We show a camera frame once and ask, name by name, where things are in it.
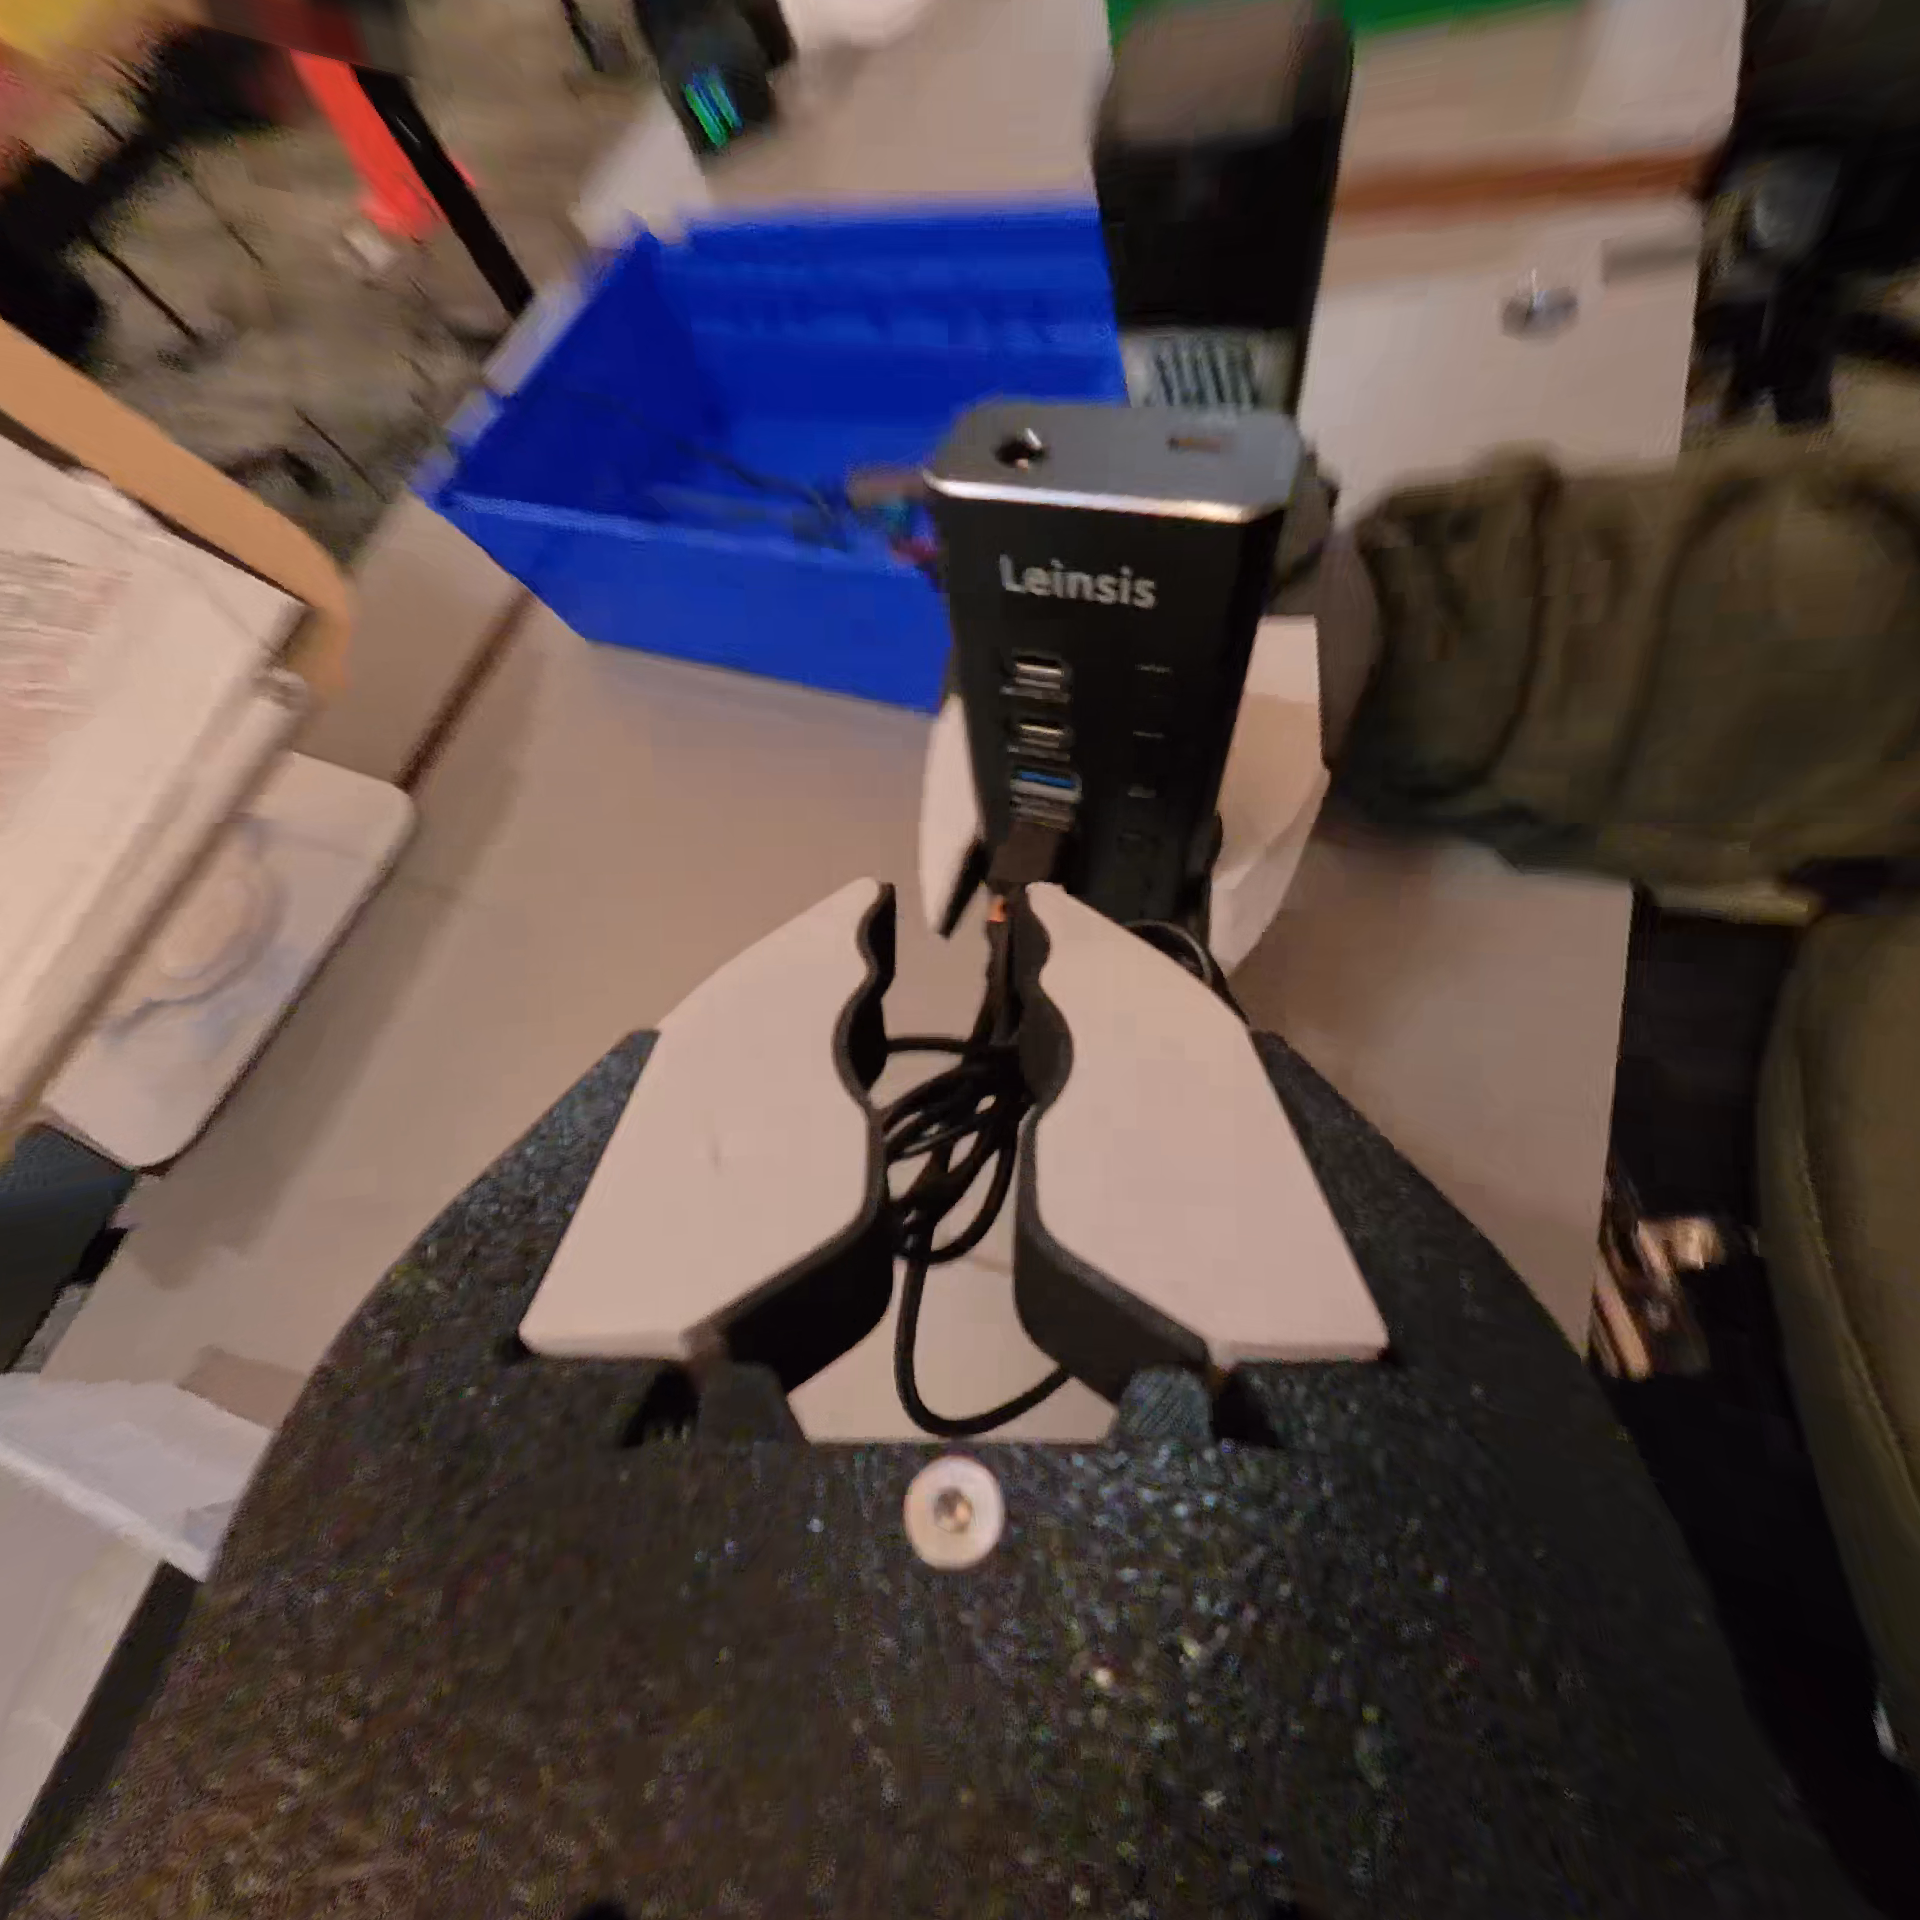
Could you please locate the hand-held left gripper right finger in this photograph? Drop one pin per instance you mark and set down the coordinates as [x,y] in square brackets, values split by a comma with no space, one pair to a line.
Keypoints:
[1200,1171]

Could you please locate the black bag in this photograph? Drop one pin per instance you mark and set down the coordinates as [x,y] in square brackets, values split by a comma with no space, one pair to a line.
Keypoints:
[1816,194]

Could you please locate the round metal knob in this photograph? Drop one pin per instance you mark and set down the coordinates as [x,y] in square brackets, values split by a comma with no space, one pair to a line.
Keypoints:
[1538,307]

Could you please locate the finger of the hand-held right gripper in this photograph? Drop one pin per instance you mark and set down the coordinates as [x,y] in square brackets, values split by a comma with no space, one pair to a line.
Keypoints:
[1275,810]
[949,810]

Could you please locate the black device green lights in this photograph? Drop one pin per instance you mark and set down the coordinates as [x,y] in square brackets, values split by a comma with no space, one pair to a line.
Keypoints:
[715,75]

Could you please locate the black stand base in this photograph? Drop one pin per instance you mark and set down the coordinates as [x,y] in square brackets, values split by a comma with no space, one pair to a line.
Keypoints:
[54,1231]

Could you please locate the clear plastic box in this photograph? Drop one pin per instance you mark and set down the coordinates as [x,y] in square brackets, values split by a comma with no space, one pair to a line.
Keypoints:
[90,1516]

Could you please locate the red panel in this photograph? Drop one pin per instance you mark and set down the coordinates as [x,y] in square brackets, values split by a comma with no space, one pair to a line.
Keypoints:
[383,148]

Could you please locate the person's green clothing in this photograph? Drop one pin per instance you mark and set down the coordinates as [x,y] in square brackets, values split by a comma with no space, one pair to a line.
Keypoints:
[1853,1276]

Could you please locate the beige desk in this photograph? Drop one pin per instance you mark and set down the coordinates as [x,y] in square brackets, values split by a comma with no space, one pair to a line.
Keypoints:
[1441,359]
[674,839]

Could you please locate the black metal desk leg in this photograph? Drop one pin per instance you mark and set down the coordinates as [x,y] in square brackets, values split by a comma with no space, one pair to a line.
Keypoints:
[451,194]

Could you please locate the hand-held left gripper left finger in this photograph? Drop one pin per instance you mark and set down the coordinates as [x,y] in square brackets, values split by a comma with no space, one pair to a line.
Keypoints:
[704,1154]

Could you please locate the blue plastic bin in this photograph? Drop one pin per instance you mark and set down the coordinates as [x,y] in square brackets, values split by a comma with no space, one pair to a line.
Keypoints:
[840,346]

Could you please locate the printed instruction sheet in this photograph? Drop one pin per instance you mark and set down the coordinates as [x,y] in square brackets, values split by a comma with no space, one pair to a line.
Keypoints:
[120,721]

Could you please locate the person's right forearm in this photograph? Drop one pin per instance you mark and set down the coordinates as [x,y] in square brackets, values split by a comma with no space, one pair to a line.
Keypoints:
[1621,661]

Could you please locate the brown cardboard board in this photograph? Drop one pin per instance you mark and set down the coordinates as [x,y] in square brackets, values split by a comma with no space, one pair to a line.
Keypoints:
[182,481]

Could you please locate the black USB hub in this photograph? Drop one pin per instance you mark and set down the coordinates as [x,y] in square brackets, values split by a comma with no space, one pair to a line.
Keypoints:
[1118,629]

